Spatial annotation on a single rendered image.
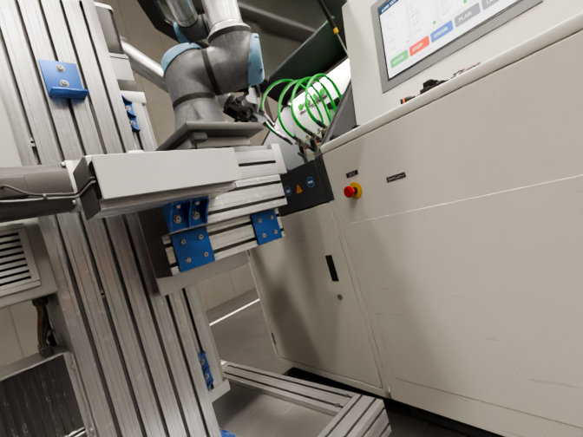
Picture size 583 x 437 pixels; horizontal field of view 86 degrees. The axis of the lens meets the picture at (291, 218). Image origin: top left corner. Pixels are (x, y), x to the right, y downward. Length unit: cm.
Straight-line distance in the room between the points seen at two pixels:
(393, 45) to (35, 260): 119
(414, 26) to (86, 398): 136
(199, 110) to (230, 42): 18
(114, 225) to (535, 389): 107
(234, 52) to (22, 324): 296
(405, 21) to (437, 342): 103
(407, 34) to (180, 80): 76
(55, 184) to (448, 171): 83
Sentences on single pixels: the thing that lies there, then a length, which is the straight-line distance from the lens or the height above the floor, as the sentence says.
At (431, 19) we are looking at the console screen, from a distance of 124.
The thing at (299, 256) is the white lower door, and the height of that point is 61.
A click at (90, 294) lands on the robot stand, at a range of 84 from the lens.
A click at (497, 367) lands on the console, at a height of 27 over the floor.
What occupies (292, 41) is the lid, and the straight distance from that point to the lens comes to 176.
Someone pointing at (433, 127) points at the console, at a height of 89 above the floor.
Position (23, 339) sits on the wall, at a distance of 344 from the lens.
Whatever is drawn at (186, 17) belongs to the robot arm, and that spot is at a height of 150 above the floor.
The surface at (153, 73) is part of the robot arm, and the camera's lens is 139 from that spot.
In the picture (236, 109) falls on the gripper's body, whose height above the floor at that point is 128.
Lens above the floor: 78
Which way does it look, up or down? 1 degrees down
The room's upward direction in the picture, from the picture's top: 16 degrees counter-clockwise
